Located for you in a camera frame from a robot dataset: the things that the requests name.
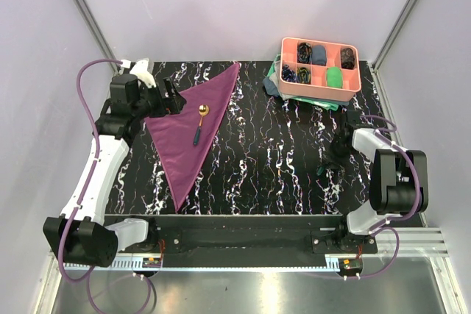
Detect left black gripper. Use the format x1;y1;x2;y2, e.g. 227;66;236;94
132;77;186;121

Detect gold spoon teal handle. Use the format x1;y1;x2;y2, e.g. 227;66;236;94
193;104;210;146

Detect purple cloth napkin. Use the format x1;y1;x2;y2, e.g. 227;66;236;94
145;63;241;211

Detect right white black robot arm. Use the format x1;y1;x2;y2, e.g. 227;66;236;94
317;110;429;253

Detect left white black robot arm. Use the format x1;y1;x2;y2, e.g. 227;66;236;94
43;74;186;267

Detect green rolled napkin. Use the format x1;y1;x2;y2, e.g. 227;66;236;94
326;66;343;89

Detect dark patterned rolled napkin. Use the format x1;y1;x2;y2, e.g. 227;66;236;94
341;47;356;70

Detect blue rolled napkin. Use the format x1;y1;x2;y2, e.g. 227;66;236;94
311;45;327;66

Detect colourful band bundle middle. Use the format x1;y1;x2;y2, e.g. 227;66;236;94
296;67;311;85

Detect colourful band bundle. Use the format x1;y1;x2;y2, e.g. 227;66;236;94
281;65;296;82
296;67;311;85
297;42;312;64

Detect pink compartment tray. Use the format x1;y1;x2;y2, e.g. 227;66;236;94
280;37;362;102

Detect colourful band bundle left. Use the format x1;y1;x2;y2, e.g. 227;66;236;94
281;65;296;82

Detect stack of folded cloths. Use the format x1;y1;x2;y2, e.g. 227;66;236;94
263;53;350;111

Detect colourful band bundle top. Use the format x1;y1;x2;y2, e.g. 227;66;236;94
297;42;312;64

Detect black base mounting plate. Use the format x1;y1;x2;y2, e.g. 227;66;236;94
107;215;378;254

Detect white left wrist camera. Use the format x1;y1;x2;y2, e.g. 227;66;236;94
120;58;157;88

